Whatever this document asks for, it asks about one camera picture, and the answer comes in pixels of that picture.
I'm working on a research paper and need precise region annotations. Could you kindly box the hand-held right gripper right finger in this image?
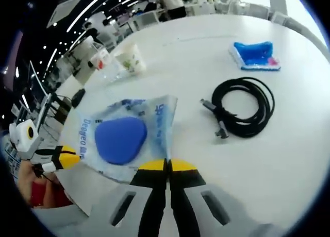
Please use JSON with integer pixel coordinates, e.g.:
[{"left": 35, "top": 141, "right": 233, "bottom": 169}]
[{"left": 169, "top": 158, "right": 261, "bottom": 237}]

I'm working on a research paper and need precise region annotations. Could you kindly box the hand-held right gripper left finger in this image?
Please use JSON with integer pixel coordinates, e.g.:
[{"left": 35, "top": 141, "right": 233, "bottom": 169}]
[{"left": 77, "top": 158, "right": 169, "bottom": 237}]

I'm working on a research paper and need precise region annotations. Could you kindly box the black computer mouse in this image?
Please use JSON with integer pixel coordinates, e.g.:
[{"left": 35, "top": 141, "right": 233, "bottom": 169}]
[{"left": 71, "top": 88, "right": 87, "bottom": 108}]

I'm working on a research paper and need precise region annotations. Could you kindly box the blue pad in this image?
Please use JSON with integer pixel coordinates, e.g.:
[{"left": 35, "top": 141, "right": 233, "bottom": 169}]
[{"left": 77, "top": 94, "right": 179, "bottom": 184}]

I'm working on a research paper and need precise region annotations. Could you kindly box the clear cup with red bottom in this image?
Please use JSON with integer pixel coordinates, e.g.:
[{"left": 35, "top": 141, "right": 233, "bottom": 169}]
[{"left": 87, "top": 36, "right": 125, "bottom": 81}]

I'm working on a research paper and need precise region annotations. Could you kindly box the black cable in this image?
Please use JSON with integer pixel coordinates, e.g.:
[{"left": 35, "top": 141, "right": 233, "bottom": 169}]
[{"left": 200, "top": 77, "right": 276, "bottom": 140}]

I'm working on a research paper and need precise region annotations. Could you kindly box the white paper cup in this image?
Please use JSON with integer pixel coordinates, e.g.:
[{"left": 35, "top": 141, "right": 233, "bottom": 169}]
[{"left": 114, "top": 43, "right": 147, "bottom": 77}]

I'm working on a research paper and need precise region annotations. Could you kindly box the blue tissue packet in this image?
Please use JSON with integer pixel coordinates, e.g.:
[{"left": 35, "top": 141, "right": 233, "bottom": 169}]
[{"left": 227, "top": 41, "right": 282, "bottom": 73}]

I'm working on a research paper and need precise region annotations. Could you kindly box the person's left hand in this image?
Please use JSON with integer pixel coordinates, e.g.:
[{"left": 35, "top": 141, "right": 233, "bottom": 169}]
[{"left": 17, "top": 161, "right": 56, "bottom": 208}]

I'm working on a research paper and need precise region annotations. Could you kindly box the person's red clothing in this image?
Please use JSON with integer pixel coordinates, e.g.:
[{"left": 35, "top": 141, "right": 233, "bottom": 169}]
[{"left": 30, "top": 179, "right": 74, "bottom": 209}]

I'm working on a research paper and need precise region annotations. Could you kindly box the ceiling air vent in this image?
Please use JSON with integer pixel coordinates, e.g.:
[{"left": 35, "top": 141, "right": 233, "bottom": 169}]
[{"left": 47, "top": 0, "right": 85, "bottom": 29}]

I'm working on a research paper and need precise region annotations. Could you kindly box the curved ceiling light strip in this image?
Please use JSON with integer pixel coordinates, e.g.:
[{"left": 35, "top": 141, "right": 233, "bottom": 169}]
[{"left": 66, "top": 0, "right": 112, "bottom": 32}]

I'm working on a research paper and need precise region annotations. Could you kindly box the white office chair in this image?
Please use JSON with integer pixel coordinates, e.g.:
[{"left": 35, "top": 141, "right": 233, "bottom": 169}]
[{"left": 134, "top": 11, "right": 160, "bottom": 29}]

